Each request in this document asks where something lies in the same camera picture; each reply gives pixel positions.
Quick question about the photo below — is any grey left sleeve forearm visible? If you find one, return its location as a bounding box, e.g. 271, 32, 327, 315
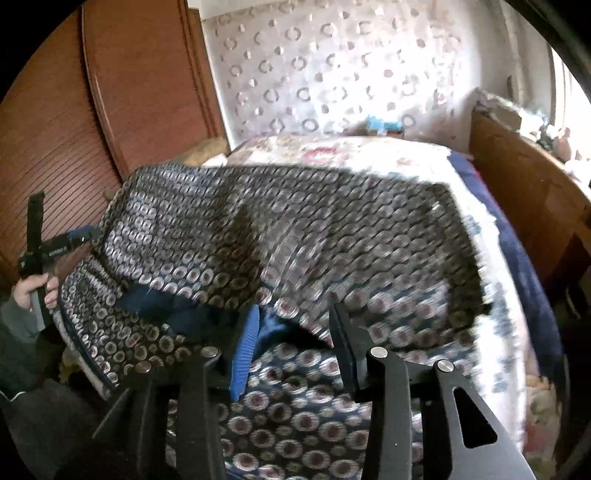
1, 297, 65, 402

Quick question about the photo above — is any person's left hand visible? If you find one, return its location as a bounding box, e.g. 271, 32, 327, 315
11, 273, 59, 311

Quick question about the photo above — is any floral bed quilt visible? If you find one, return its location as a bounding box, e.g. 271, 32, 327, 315
207, 135, 562, 461

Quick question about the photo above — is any olive brown pillow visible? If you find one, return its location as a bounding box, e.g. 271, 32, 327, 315
171, 137, 230, 167

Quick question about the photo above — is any brown wooden wardrobe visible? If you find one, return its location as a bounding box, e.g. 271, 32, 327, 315
1, 1, 224, 288

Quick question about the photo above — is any teal item behind bed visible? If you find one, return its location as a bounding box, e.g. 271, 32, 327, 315
366, 116, 405, 139

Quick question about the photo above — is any sheer circle-patterned curtain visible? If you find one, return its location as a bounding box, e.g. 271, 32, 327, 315
202, 1, 480, 150

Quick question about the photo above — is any clutter on headboard shelf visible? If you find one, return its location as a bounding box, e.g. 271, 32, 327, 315
475, 89, 590, 187

